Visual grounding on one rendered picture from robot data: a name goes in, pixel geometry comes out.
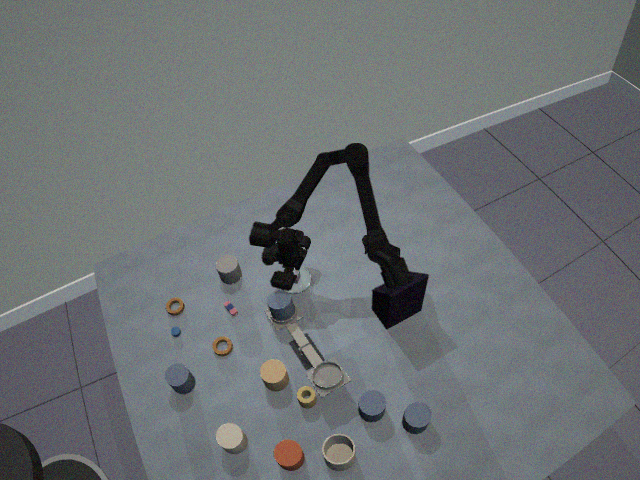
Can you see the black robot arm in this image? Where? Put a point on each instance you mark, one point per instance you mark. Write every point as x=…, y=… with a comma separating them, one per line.
x=394, y=270

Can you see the pink eraser with blue sleeve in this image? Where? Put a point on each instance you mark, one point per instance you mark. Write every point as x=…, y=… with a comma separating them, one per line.
x=232, y=310

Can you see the brown ring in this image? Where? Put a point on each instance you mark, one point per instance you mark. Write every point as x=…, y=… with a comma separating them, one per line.
x=171, y=302
x=218, y=341

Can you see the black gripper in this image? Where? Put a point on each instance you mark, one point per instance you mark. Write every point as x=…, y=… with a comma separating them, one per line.
x=285, y=280

